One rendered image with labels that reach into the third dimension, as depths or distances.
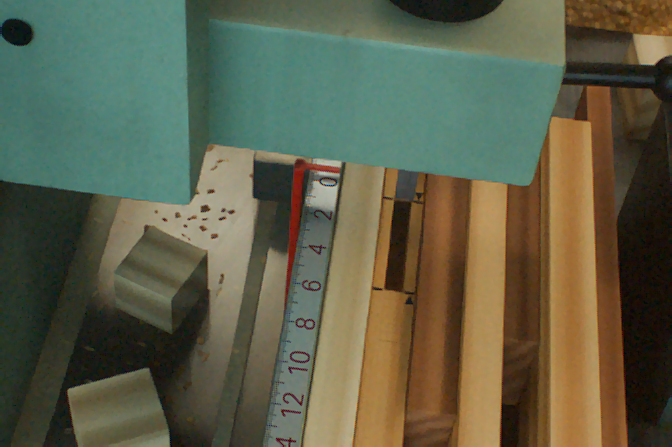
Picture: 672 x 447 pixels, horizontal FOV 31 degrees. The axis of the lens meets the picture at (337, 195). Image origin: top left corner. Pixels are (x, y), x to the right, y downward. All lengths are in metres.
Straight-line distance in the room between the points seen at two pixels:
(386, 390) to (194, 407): 0.18
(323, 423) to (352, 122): 0.12
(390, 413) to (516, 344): 0.06
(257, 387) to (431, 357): 0.16
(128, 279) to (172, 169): 0.21
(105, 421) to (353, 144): 0.20
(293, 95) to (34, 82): 0.10
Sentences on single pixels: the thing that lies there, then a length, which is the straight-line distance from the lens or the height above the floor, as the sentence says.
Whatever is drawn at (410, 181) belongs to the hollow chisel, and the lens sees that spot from 0.55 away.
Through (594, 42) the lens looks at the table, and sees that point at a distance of 0.74.
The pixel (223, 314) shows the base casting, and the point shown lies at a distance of 0.70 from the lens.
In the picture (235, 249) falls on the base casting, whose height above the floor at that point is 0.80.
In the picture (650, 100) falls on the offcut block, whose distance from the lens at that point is 0.67.
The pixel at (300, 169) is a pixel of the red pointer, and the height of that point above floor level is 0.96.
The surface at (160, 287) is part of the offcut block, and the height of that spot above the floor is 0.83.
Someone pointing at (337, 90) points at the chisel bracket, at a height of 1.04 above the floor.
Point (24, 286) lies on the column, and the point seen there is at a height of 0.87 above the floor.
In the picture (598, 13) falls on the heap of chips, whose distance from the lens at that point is 0.75.
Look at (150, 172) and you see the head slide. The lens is 0.48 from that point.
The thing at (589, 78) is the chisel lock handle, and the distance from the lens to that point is 0.51.
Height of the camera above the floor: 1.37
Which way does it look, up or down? 48 degrees down
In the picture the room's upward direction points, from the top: 6 degrees clockwise
